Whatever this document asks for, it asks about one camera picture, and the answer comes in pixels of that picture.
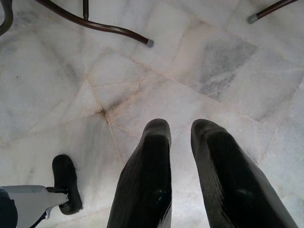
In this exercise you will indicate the curved olive metal table leg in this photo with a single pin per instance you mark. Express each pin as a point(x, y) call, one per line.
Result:
point(8, 19)

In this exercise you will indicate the thin dark metal rod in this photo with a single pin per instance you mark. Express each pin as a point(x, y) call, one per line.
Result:
point(85, 9)

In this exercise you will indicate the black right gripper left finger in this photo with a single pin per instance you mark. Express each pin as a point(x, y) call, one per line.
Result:
point(146, 180)

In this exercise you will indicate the straight brown grey-capped table leg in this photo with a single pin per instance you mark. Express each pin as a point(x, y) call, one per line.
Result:
point(268, 10)

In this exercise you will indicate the long curved brown table leg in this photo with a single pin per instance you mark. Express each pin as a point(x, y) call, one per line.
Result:
point(114, 29)

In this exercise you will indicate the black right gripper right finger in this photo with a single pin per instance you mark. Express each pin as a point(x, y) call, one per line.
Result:
point(228, 180)

